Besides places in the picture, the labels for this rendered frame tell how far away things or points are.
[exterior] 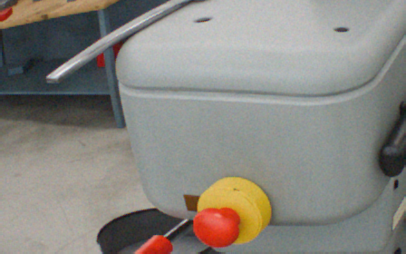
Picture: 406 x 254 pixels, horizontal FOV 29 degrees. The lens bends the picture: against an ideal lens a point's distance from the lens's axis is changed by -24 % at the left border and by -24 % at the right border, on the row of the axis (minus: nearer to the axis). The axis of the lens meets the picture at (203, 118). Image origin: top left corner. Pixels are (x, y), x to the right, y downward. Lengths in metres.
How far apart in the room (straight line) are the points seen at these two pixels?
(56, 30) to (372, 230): 6.43
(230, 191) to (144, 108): 0.10
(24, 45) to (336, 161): 6.91
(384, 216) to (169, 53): 0.27
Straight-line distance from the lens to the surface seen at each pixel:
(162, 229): 3.43
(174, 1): 0.89
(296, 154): 0.73
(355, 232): 0.86
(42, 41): 7.36
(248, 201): 0.75
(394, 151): 0.72
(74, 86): 6.24
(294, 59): 0.71
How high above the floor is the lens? 2.11
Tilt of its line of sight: 21 degrees down
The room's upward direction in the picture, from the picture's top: 12 degrees counter-clockwise
